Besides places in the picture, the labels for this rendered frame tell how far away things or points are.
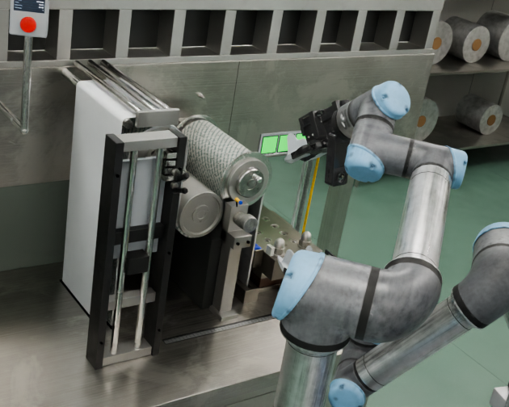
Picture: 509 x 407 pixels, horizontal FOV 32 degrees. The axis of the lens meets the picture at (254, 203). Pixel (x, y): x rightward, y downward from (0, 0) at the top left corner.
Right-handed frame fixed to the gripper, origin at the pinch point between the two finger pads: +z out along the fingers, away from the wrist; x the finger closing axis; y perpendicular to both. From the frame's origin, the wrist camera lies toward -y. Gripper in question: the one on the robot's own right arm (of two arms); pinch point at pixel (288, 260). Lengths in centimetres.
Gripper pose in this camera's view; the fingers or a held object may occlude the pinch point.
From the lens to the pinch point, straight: 212.5
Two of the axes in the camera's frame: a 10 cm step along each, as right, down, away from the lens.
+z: -5.5, -4.3, 7.2
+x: -8.2, 1.2, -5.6
